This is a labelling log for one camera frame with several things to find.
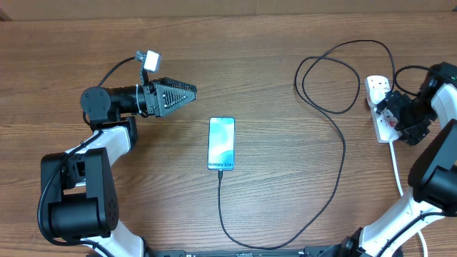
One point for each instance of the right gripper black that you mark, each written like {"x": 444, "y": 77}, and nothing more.
{"x": 413, "y": 133}

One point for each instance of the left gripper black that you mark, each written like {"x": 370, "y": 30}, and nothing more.
{"x": 160, "y": 98}

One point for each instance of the white power strip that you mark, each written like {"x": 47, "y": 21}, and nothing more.
{"x": 384, "y": 123}

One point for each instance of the blue Galaxy smartphone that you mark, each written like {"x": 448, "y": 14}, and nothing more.
{"x": 221, "y": 154}

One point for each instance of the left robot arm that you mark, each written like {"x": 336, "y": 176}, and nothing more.
{"x": 78, "y": 203}

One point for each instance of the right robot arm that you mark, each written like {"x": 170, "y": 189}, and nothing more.
{"x": 432, "y": 178}

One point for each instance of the white charger plug adapter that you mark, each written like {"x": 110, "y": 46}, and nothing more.
{"x": 375, "y": 96}

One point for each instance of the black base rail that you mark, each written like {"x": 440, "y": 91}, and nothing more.
{"x": 309, "y": 251}

